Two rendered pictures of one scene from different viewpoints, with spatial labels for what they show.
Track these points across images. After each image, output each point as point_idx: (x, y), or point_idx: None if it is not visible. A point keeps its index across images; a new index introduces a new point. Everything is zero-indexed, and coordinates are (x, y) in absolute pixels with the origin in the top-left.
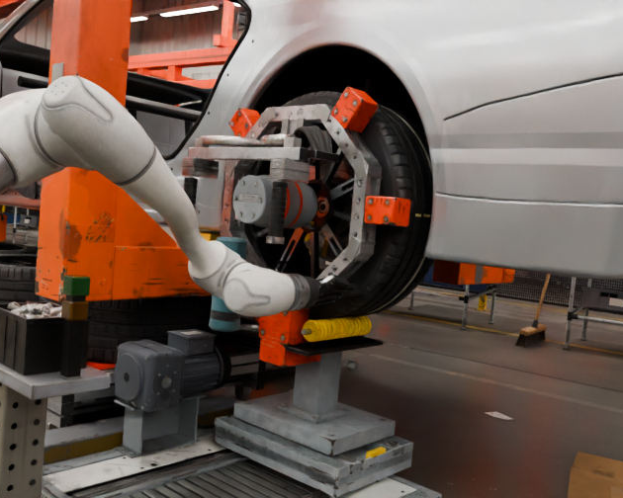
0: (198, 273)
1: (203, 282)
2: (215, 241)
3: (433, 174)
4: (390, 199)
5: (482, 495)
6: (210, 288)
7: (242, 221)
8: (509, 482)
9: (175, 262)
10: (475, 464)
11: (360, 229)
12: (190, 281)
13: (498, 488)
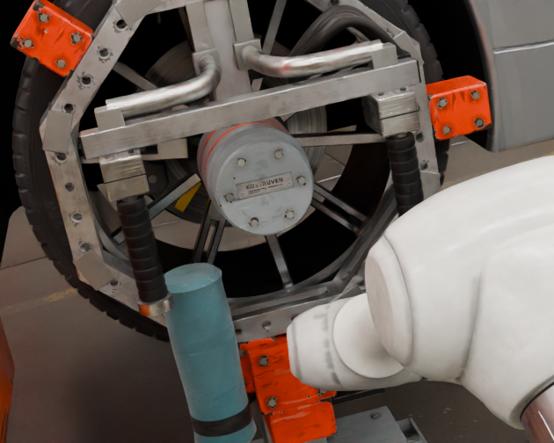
0: (392, 367)
1: (394, 377)
2: (363, 296)
3: (481, 22)
4: (478, 88)
5: (458, 426)
6: (399, 380)
7: (262, 235)
8: (437, 390)
9: None
10: (370, 397)
11: (433, 155)
12: None
13: (448, 405)
